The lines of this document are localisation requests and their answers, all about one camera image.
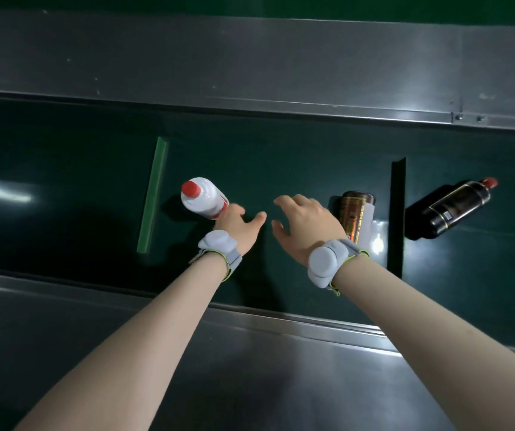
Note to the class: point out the person's right thumb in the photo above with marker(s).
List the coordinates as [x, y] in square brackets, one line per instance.
[280, 233]

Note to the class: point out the person's right forearm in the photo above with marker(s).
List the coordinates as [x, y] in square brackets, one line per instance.
[432, 350]

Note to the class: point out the person's left forearm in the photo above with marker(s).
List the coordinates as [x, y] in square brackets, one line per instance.
[150, 345]

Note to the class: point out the person's left thumb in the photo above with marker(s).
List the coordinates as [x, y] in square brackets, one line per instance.
[257, 219]

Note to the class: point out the person's right hand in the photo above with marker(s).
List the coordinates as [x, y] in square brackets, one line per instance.
[311, 228]

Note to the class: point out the brown bottle with gold label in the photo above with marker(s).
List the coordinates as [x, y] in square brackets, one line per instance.
[355, 213]

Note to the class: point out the person's left hand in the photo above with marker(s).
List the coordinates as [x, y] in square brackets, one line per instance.
[237, 228]

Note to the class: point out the metal conveyor side panel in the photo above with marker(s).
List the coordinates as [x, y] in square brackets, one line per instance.
[284, 377]

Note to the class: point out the green belt cleat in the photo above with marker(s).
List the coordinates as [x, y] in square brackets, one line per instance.
[153, 192]

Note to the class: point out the dark green conveyor belt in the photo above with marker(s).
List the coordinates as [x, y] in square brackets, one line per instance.
[69, 175]

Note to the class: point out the wide metal conveyor side rail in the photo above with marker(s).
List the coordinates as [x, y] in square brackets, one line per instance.
[239, 62]

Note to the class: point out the black bottle with red cap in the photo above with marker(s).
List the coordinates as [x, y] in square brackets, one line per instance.
[457, 208]

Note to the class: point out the grey wrist tracker band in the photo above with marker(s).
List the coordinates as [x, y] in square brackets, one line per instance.
[327, 262]
[219, 244]

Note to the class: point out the black belt cleat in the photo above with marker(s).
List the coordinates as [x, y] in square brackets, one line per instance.
[396, 210]

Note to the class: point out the white bottle with red cap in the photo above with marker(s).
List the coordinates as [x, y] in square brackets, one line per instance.
[206, 197]

